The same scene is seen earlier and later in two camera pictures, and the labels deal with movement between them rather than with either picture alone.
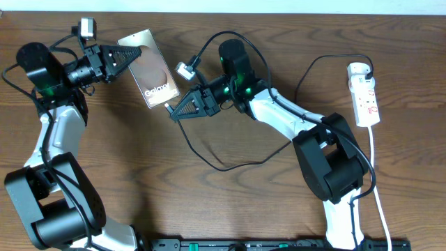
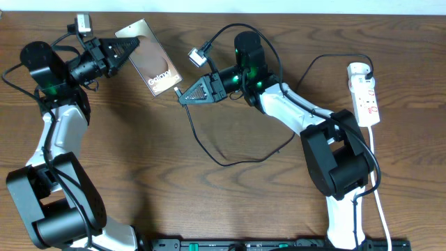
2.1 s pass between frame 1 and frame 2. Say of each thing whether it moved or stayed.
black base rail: stayed
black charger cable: moved
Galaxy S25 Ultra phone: moved
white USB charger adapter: stayed
